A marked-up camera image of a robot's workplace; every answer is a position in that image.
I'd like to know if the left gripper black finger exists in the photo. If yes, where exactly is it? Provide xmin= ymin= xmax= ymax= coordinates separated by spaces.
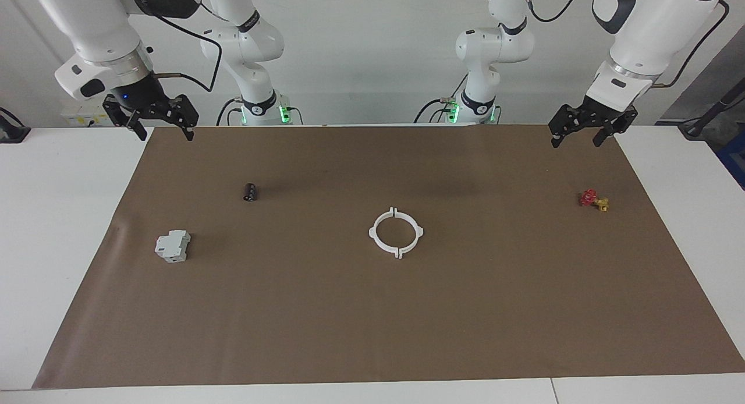
xmin=549 ymin=106 xmax=581 ymax=147
xmin=594 ymin=108 xmax=639 ymax=147

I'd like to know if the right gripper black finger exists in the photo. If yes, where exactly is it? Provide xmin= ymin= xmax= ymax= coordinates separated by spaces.
xmin=103 ymin=98 xmax=148 ymax=141
xmin=169 ymin=94 xmax=200 ymax=141

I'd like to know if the white half ring pipe clamp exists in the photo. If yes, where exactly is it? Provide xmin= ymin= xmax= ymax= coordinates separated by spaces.
xmin=393 ymin=208 xmax=424 ymax=259
xmin=368 ymin=207 xmax=400 ymax=259

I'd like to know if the red yellow valve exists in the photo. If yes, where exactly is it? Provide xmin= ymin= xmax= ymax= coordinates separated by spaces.
xmin=579 ymin=189 xmax=610 ymax=212

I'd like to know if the blue crate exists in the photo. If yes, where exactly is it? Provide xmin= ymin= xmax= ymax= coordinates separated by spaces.
xmin=717 ymin=133 xmax=745 ymax=190

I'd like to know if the white circuit breaker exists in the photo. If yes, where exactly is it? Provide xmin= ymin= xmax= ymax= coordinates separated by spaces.
xmin=154 ymin=229 xmax=191 ymax=264

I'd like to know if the brown paper table mat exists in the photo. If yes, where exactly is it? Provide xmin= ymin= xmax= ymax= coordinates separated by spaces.
xmin=32 ymin=123 xmax=745 ymax=389

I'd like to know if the black base cable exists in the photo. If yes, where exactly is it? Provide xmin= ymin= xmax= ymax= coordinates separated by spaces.
xmin=217 ymin=98 xmax=242 ymax=126
xmin=414 ymin=72 xmax=469 ymax=124

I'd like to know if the white wall socket box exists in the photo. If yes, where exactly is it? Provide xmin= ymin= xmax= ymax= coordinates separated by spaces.
xmin=60 ymin=100 xmax=111 ymax=127

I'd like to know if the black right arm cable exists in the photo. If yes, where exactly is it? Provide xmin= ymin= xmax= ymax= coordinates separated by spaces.
xmin=146 ymin=11 xmax=223 ymax=94

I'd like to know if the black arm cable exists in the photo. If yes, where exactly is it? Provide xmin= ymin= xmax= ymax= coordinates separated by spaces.
xmin=521 ymin=0 xmax=729 ymax=89
xmin=146 ymin=11 xmax=223 ymax=94

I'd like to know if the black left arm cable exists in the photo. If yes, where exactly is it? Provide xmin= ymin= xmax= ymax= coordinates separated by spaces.
xmin=521 ymin=0 xmax=729 ymax=89

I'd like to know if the black clamp mount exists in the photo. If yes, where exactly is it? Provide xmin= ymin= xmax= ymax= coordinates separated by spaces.
xmin=0 ymin=107 xmax=31 ymax=144

